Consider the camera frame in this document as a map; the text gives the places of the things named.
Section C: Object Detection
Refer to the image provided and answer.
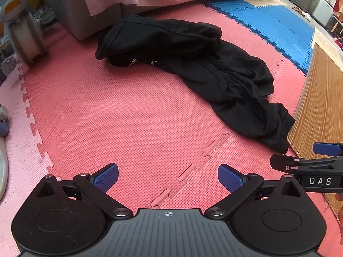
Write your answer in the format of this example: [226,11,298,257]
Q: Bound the blue foam mat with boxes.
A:
[205,0,315,75]

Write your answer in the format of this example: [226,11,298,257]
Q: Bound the person's right hand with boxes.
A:
[335,192,343,243]

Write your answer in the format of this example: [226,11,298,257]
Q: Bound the red foam mat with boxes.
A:
[5,4,341,257]

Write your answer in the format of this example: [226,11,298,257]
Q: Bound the white storage box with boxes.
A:
[311,0,335,28]

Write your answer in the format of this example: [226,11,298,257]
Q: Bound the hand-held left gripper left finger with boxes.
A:
[36,163,133,218]

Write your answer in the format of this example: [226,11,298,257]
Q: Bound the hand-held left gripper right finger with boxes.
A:
[205,164,302,218]

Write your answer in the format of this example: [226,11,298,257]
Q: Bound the brown bamboo mat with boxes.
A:
[287,27,343,225]

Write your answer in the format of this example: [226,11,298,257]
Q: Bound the grey plastic toy base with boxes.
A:
[0,136,9,200]

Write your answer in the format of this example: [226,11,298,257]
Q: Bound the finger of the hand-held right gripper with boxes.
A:
[270,154,343,172]
[313,142,343,156]

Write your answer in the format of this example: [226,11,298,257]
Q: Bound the black pants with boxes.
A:
[95,15,296,153]

